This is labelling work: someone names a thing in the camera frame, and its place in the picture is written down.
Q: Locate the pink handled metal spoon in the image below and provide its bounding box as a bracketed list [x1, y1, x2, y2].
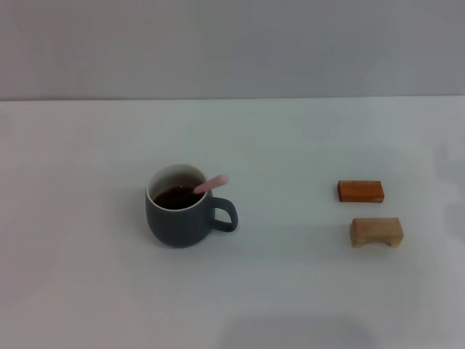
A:
[193, 174, 230, 195]

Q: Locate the dark brown wooden block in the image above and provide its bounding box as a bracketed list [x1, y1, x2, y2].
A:
[336, 180, 385, 204]

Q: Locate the light wooden arch block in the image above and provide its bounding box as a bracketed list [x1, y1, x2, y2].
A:
[349, 217, 405, 249]

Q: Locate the grey cup with coffee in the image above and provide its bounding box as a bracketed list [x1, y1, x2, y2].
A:
[145, 164, 240, 249]

